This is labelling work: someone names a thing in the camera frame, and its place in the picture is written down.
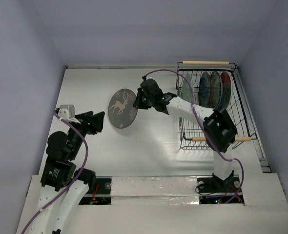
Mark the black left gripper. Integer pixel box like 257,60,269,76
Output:
69,110,104,158

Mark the grey reindeer plate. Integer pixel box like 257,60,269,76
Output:
108,89,138,129

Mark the dark teal plate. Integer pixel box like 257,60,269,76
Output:
198,72,210,107

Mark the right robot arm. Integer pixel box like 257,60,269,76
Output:
133,77,237,192

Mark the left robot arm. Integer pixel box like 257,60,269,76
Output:
21,105,105,234

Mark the light green flower plate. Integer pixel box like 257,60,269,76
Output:
181,74,193,102

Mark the white blue floral plate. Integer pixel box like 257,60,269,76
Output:
210,71,223,109

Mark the red teal plate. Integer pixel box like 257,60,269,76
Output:
219,71,232,109

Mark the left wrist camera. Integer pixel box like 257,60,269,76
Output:
56,104,80,123

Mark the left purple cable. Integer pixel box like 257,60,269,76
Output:
19,109,90,234

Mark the purple cable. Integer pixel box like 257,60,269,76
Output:
144,69,245,204
19,109,90,234

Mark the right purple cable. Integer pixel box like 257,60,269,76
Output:
144,69,245,204

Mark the black wire dish rack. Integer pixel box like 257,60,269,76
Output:
175,60,258,150

